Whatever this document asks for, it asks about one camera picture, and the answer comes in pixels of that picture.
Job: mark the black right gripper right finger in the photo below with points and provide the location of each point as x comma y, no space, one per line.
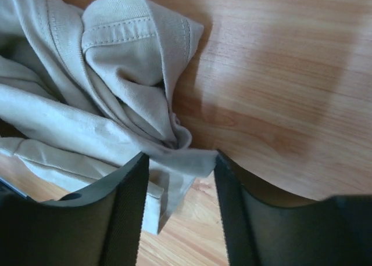
266,225

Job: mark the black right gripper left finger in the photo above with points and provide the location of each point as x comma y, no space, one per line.
96,225

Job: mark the beige t shirt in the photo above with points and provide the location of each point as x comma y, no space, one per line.
88,89

